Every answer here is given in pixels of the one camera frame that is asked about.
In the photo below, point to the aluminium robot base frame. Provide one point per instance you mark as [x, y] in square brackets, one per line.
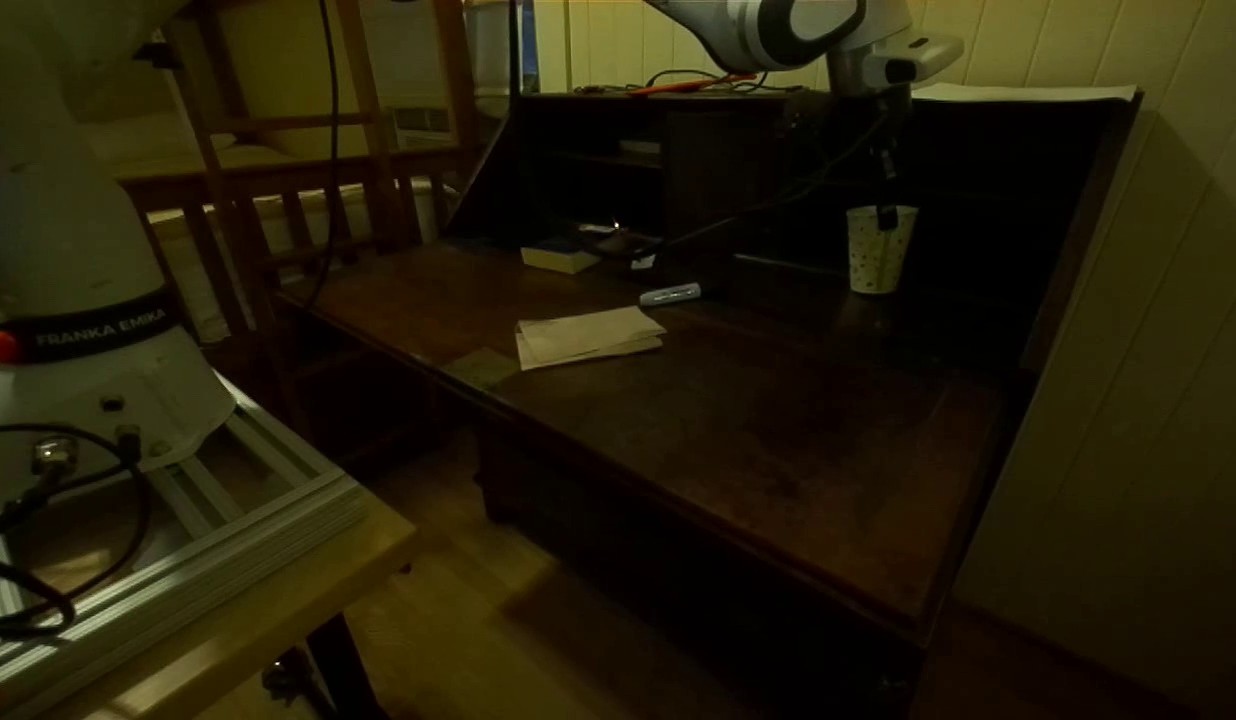
[162, 551]

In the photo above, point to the light wooden robot table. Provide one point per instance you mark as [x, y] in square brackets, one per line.
[297, 605]

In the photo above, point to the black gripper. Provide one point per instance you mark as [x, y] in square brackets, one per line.
[893, 107]

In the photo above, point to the wooden slatted bed frame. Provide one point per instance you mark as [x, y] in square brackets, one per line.
[291, 136]

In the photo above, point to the white speckled paper cup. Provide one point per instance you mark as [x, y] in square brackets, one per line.
[877, 246]

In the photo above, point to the dark wooden secretary desk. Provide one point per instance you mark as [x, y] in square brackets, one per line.
[793, 470]

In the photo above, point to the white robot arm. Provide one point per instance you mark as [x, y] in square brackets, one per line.
[90, 334]

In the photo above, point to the white paper on desk top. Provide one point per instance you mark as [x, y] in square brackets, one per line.
[1010, 94]

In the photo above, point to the white folded paper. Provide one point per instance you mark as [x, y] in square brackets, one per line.
[587, 338]

